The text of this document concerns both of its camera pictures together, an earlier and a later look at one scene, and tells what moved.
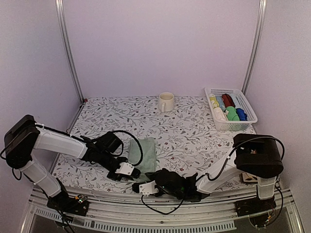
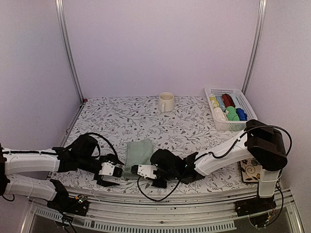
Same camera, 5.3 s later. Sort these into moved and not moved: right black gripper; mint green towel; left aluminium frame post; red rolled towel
Moved: right black gripper
Not moved: red rolled towel; mint green towel; left aluminium frame post
